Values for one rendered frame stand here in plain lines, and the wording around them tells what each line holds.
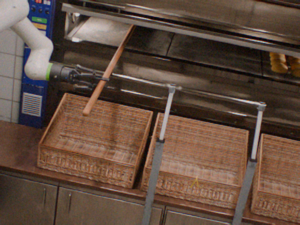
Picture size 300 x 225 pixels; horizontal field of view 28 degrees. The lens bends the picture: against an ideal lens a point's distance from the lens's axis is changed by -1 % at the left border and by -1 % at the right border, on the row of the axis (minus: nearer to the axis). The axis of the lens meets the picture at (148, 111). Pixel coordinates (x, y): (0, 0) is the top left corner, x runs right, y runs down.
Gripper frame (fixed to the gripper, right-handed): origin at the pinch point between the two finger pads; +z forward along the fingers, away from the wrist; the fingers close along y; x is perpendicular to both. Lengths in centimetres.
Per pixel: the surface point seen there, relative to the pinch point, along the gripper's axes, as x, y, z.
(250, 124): -55, 31, 84
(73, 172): -7, 59, -10
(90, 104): 31.8, -1.3, 0.9
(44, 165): -8, 59, -27
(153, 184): 5, 50, 35
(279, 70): -70, -1, 95
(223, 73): -55, 3, 62
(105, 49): -56, 2, -9
